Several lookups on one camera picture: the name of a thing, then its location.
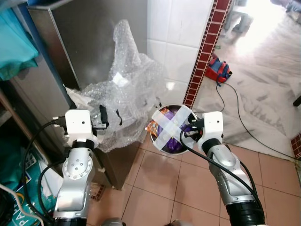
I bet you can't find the teal cloth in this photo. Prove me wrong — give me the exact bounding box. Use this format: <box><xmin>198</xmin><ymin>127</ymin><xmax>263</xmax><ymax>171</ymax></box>
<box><xmin>0</xmin><ymin>7</ymin><xmax>39</xmax><ymax>81</ymax></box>

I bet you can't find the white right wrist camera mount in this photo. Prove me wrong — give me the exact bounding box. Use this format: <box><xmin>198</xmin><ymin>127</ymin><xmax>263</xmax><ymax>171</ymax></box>
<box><xmin>197</xmin><ymin>112</ymin><xmax>224</xmax><ymax>150</ymax></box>

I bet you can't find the white cable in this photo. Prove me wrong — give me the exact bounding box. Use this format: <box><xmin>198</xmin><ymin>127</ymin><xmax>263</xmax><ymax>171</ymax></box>
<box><xmin>0</xmin><ymin>183</ymin><xmax>45</xmax><ymax>224</ymax></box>

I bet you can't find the green printed bag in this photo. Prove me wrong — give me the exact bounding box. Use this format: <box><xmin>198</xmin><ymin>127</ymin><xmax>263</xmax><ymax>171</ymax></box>
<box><xmin>0</xmin><ymin>137</ymin><xmax>59</xmax><ymax>226</ymax></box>

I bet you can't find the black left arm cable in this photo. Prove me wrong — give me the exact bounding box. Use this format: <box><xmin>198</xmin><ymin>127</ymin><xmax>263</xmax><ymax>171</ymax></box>
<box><xmin>21</xmin><ymin>118</ymin><xmax>69</xmax><ymax>222</ymax></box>

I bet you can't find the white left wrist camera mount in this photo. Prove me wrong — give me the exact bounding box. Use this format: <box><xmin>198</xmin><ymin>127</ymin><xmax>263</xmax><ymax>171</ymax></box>
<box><xmin>65</xmin><ymin>110</ymin><xmax>99</xmax><ymax>147</ymax></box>

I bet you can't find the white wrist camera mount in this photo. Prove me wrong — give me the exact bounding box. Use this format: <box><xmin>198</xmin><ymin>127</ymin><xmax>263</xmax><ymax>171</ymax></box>
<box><xmin>65</xmin><ymin>110</ymin><xmax>99</xmax><ymax>147</ymax></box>
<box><xmin>197</xmin><ymin>112</ymin><xmax>224</xmax><ymax>150</ymax></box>

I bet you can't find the blue and red backpack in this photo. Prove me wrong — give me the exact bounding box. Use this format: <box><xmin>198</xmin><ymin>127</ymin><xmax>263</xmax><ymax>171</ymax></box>
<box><xmin>205</xmin><ymin>53</ymin><xmax>233</xmax><ymax>84</ymax></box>

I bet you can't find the red tiled pillar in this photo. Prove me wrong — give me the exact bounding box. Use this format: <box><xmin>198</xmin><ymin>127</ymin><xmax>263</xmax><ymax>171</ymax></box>
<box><xmin>292</xmin><ymin>134</ymin><xmax>301</xmax><ymax>159</ymax></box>

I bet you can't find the round bowl with tape cross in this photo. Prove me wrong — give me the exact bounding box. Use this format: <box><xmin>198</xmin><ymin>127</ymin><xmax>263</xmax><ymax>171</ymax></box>
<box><xmin>150</xmin><ymin>105</ymin><xmax>199</xmax><ymax>154</ymax></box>

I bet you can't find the white plastic stool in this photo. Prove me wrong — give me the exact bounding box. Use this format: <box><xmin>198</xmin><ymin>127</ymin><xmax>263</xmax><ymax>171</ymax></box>
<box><xmin>225</xmin><ymin>7</ymin><xmax>250</xmax><ymax>33</ymax></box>

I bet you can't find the purple snack packet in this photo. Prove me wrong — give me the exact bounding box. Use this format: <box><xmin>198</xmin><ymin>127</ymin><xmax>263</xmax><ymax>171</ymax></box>
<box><xmin>158</xmin><ymin>107</ymin><xmax>193</xmax><ymax>152</ymax></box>

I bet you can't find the clear bubble wrap sheet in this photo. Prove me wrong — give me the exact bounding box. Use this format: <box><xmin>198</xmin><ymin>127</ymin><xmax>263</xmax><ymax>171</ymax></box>
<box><xmin>66</xmin><ymin>19</ymin><xmax>167</xmax><ymax>153</ymax></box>

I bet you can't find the black floor cable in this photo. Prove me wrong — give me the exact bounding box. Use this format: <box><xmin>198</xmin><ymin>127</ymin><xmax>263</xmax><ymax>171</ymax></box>
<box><xmin>215</xmin><ymin>81</ymin><xmax>298</xmax><ymax>161</ymax></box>

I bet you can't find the stainless steel fridge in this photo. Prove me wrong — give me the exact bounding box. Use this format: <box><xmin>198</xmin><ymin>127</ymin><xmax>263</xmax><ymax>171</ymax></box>
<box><xmin>9</xmin><ymin>0</ymin><xmax>151</xmax><ymax>190</ymax></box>

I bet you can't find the orange snack packet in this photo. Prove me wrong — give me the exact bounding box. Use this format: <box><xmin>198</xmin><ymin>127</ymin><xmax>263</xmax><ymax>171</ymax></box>
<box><xmin>145</xmin><ymin>120</ymin><xmax>158</xmax><ymax>135</ymax></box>

